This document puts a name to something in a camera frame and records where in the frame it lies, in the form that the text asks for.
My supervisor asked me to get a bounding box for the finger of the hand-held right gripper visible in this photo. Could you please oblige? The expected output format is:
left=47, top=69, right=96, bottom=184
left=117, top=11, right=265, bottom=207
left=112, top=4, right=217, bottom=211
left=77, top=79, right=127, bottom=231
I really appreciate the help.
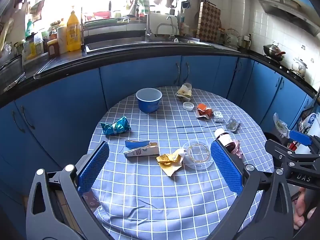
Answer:
left=289, top=129, right=320, bottom=153
left=265, top=139, right=320, bottom=173

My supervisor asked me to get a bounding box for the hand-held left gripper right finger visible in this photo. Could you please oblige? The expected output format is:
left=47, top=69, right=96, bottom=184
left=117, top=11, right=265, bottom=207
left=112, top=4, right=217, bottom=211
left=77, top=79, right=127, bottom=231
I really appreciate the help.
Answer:
left=210, top=140, right=293, bottom=240

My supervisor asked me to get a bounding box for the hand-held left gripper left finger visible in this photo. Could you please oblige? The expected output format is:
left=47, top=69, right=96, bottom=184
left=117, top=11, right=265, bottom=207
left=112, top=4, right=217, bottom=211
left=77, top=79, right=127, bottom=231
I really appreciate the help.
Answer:
left=26, top=141, right=110, bottom=240

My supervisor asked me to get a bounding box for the black trash can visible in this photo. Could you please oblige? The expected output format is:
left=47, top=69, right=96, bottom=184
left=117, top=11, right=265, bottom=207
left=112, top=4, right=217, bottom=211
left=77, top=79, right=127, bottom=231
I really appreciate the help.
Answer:
left=262, top=131, right=284, bottom=145

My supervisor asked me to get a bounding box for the pink wrapper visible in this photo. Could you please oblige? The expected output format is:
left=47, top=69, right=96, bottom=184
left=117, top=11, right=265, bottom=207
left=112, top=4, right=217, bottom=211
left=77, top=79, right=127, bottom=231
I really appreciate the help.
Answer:
left=231, top=140, right=244, bottom=158

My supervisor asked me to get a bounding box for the clear plastic lid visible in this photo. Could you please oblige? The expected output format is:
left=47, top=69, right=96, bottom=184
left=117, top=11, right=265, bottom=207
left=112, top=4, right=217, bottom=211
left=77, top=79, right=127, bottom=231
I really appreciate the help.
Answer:
left=184, top=141, right=215, bottom=171

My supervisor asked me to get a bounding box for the dark bottle white cap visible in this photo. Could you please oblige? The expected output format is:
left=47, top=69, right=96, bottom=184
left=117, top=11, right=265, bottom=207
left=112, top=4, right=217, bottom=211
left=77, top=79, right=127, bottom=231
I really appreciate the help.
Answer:
left=214, top=128, right=238, bottom=153

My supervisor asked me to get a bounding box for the silver blister pack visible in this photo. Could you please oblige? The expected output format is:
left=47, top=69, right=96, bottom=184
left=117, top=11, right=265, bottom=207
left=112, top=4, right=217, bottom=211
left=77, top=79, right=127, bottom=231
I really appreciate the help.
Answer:
left=226, top=116, right=240, bottom=132

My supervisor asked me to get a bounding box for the teal snack wrapper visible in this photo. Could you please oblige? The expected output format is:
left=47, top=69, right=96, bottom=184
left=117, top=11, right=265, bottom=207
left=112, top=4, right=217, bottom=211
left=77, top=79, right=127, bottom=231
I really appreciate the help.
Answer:
left=100, top=116, right=131, bottom=136

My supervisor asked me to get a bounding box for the torn blue white carton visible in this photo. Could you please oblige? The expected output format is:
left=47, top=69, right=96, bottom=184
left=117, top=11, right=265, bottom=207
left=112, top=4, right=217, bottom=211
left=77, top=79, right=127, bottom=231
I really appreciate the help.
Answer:
left=124, top=139, right=160, bottom=158

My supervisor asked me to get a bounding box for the white pill box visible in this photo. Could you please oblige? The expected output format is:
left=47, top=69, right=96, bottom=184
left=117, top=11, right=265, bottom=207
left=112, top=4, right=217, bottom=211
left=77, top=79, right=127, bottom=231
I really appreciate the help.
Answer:
left=212, top=107, right=224, bottom=122

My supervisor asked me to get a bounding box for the yellow wrapper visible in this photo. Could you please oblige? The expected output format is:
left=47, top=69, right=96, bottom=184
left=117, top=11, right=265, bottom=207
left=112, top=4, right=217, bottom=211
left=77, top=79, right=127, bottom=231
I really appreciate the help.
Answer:
left=156, top=148, right=187, bottom=177

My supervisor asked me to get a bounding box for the torn orange box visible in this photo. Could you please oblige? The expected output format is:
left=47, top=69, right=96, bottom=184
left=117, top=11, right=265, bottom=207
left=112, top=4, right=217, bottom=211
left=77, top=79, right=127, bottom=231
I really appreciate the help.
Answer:
left=196, top=103, right=213, bottom=119

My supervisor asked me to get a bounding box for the blue paper cup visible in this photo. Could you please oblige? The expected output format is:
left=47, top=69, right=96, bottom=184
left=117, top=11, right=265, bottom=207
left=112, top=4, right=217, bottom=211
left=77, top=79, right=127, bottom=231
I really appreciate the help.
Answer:
left=136, top=88, right=163, bottom=113

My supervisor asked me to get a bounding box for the person's right hand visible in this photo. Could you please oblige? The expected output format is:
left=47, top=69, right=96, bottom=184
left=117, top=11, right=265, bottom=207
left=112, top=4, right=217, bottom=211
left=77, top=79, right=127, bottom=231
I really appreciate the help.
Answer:
left=293, top=190, right=316, bottom=230

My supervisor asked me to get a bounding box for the white bag blue print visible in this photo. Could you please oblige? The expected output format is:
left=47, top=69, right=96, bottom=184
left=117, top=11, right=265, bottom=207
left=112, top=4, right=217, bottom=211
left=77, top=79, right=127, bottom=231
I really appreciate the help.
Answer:
left=301, top=112, right=320, bottom=133

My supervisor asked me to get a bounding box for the brown patterned object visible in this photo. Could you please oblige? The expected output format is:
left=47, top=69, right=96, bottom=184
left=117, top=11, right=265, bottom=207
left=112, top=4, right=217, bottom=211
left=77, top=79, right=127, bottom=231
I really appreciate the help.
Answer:
left=82, top=191, right=99, bottom=209

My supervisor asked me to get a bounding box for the blue checked tablecloth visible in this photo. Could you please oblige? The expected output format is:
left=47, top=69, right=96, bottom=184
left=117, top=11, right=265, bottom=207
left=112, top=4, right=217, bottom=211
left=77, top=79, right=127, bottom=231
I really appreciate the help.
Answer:
left=87, top=86, right=275, bottom=240

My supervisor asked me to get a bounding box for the blue kitchen base cabinet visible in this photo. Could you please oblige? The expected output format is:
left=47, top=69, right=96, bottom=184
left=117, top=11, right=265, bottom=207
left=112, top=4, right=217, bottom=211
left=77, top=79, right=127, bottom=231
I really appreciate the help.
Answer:
left=0, top=55, right=320, bottom=240

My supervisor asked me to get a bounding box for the white clay pot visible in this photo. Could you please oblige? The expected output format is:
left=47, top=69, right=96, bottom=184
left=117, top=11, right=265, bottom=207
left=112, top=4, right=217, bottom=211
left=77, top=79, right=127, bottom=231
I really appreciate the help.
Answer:
left=290, top=58, right=308, bottom=77

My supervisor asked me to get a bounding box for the black gas stove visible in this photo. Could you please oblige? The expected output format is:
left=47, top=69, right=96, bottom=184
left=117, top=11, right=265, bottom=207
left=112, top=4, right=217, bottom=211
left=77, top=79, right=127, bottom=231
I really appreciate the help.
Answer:
left=262, top=54, right=310, bottom=80

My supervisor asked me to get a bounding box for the steel wok with lid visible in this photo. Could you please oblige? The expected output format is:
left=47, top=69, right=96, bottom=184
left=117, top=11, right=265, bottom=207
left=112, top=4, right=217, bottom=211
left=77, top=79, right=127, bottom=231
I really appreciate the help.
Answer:
left=263, top=42, right=286, bottom=62

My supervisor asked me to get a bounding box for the black kitchen countertop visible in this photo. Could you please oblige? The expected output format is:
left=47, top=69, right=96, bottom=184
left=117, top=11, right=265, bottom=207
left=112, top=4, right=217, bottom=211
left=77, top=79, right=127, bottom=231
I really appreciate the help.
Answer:
left=0, top=40, right=320, bottom=100

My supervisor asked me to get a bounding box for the pale green kettle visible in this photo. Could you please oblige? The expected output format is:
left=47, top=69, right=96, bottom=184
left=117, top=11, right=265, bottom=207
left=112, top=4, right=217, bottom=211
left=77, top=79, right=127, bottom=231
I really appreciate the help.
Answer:
left=225, top=29, right=242, bottom=48

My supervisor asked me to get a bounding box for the steel kitchen sink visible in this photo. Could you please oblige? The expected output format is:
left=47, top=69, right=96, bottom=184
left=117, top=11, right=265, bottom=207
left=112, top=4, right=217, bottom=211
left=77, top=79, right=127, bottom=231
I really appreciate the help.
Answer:
left=84, top=36, right=213, bottom=54

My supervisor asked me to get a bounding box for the brown sauce jar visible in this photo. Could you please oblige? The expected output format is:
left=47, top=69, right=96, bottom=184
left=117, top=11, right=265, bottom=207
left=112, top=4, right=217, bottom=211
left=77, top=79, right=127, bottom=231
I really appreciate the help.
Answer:
left=47, top=39, right=60, bottom=57

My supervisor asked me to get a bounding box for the steel range hood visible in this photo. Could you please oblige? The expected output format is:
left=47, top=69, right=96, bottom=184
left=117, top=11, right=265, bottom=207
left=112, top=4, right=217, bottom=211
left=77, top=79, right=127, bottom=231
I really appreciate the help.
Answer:
left=257, top=0, right=320, bottom=37

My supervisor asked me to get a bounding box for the white plastic container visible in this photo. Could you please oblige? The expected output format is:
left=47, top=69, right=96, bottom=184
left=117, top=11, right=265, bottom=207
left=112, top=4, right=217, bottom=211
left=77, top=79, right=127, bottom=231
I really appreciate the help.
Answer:
left=57, top=26, right=68, bottom=54

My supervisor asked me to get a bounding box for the yellow plastic bottle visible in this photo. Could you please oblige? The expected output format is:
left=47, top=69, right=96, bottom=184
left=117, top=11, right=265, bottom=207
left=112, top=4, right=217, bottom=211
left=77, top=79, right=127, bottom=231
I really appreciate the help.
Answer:
left=66, top=6, right=82, bottom=52

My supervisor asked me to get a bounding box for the checkered cutting board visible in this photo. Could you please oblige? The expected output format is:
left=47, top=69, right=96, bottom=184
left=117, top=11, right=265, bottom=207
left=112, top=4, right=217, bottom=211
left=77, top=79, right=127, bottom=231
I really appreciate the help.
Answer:
left=197, top=1, right=222, bottom=43

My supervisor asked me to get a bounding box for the tall chrome faucet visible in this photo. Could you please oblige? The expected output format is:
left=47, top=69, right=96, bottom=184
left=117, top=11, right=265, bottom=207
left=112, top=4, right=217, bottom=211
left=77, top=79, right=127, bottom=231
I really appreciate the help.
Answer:
left=129, top=0, right=155, bottom=42

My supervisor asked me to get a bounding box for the small chrome faucet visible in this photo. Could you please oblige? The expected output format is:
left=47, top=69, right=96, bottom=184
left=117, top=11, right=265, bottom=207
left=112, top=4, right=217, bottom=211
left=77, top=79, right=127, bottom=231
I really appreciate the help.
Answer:
left=165, top=16, right=178, bottom=39

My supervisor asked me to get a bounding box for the white dish tub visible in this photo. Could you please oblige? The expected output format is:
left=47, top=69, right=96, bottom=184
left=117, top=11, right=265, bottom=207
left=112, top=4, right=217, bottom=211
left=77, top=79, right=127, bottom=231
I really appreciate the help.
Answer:
left=149, top=12, right=180, bottom=36

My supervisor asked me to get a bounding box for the green striped cloth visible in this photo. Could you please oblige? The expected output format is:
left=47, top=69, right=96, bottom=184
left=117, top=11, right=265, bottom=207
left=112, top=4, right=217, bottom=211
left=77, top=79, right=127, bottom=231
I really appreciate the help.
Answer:
left=137, top=0, right=150, bottom=14

